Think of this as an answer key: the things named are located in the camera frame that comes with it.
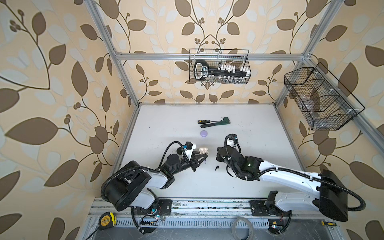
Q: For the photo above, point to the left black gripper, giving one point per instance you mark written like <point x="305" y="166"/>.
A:
<point x="194" y="162"/>

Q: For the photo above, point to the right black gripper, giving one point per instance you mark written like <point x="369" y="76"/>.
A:
<point x="218" y="157"/>

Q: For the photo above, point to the white earbud charging case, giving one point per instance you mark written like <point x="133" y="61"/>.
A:
<point x="206" y="149"/>

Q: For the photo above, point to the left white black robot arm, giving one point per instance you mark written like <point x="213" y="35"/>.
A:
<point x="131" y="186"/>

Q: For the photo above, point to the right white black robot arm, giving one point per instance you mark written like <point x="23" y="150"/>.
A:
<point x="314" y="192"/>

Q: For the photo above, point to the black round earbud case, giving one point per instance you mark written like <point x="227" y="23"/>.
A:
<point x="179" y="151"/>

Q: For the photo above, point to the purple round earbud case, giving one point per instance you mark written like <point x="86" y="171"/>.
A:
<point x="204" y="133"/>

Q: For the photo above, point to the black tool set in basket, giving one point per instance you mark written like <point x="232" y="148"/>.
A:
<point x="204" y="71"/>

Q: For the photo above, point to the yellow tape measure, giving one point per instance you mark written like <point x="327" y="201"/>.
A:
<point x="107" y="220"/>

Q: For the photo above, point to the small yellow black screwdriver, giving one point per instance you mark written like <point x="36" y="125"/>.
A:
<point x="332" y="224"/>

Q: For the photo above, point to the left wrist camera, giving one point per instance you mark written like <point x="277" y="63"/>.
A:
<point x="188" y="149"/>

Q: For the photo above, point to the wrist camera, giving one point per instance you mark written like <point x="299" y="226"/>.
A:
<point x="188" y="149"/>
<point x="232" y="140"/>

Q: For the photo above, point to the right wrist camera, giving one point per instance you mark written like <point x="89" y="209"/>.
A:
<point x="232" y="140"/>

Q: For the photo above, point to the green handled tool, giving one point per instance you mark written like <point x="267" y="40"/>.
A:
<point x="224" y="121"/>

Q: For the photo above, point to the back wire basket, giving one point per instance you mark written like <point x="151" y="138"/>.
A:
<point x="223" y="56"/>

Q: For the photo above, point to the side wire basket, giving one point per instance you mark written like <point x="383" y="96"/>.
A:
<point x="326" y="103"/>

